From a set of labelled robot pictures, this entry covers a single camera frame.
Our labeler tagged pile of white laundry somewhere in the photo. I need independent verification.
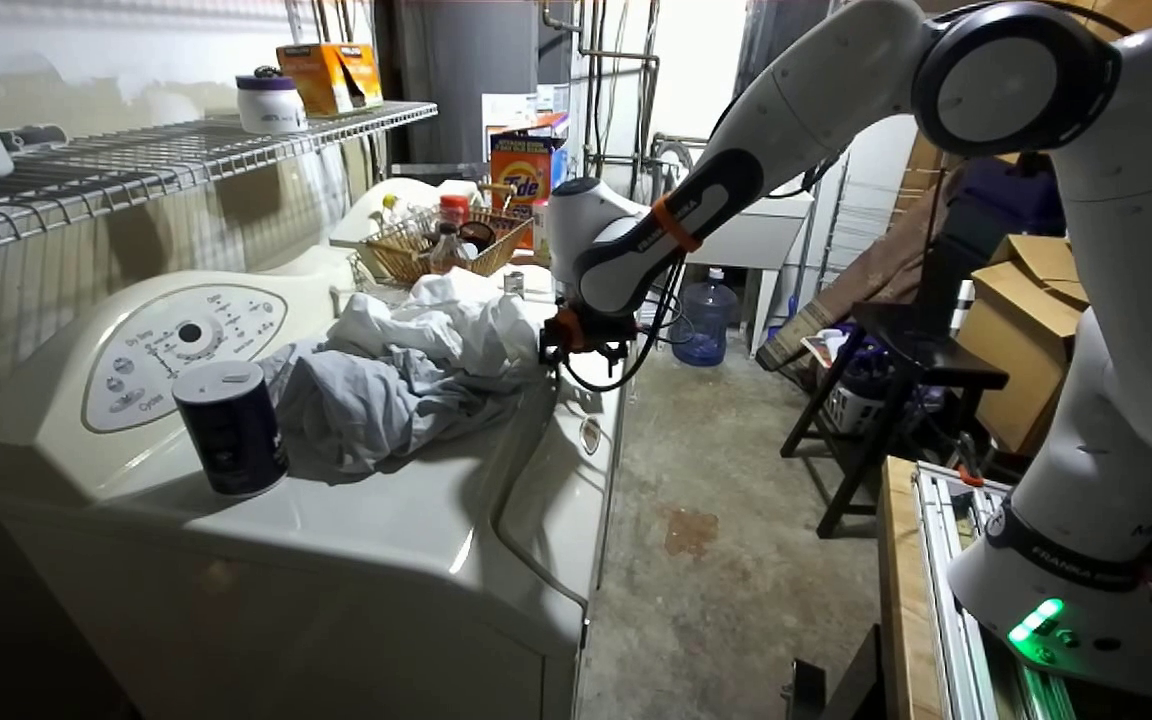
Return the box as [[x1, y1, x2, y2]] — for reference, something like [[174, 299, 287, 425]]
[[261, 270, 540, 485]]

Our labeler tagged cardboard boxes stack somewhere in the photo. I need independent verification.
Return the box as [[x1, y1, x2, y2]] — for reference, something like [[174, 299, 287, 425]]
[[957, 234, 1086, 456]]

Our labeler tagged orange box on shelf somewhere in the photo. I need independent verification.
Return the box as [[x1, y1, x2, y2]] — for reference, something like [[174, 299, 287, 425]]
[[277, 44, 385, 114]]

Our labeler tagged white wire shelf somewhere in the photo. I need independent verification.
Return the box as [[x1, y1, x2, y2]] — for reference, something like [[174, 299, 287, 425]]
[[0, 98, 440, 249]]

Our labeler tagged orange detergent box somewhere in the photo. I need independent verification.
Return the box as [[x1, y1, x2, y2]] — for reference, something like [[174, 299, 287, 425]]
[[487, 130, 552, 214]]

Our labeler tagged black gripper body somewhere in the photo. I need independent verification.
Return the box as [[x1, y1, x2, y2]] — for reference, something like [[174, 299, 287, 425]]
[[540, 307, 635, 366]]

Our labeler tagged dark blue cylindrical canister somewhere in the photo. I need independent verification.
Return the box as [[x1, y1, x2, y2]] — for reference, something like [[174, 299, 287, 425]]
[[172, 359, 284, 493]]

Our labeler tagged white tub with dark lid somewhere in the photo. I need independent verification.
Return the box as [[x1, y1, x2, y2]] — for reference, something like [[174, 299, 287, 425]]
[[235, 67, 308, 130]]

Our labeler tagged white right washing machine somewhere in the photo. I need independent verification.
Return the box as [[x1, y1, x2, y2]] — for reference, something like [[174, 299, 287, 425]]
[[0, 270, 620, 720]]

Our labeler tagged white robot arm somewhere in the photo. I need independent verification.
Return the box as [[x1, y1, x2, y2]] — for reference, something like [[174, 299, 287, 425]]
[[540, 0, 1152, 697]]

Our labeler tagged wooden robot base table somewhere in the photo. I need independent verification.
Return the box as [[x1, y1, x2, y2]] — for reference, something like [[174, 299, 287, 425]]
[[875, 453, 1152, 720]]

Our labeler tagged grey water heater tank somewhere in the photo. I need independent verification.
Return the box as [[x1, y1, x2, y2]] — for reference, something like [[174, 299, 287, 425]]
[[376, 0, 540, 165]]

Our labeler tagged blue water jug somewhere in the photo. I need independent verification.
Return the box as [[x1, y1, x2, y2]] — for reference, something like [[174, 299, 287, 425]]
[[666, 267, 737, 366]]

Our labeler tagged black wooden stool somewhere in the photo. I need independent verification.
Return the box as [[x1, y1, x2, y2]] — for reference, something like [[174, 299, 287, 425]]
[[778, 303, 1006, 538]]

